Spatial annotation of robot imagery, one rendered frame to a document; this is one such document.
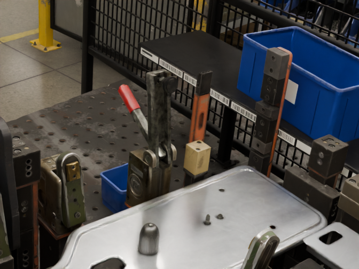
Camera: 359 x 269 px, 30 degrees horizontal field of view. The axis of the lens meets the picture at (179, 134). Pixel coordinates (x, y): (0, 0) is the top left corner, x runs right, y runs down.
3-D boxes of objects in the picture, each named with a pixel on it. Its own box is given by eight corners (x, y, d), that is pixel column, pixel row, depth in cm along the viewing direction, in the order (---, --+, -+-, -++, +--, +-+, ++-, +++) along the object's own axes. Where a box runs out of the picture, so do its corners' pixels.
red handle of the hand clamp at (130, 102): (155, 158, 118) (114, 85, 122) (150, 164, 120) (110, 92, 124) (173, 152, 120) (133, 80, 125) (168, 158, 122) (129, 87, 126)
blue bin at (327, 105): (326, 149, 134) (340, 91, 128) (233, 86, 155) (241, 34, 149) (381, 132, 143) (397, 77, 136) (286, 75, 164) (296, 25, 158)
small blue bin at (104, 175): (119, 223, 161) (121, 192, 156) (96, 202, 167) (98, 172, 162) (155, 208, 167) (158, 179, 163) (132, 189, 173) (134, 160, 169)
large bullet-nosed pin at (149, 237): (145, 265, 106) (148, 232, 102) (133, 254, 108) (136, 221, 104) (161, 258, 108) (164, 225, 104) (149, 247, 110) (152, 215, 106)
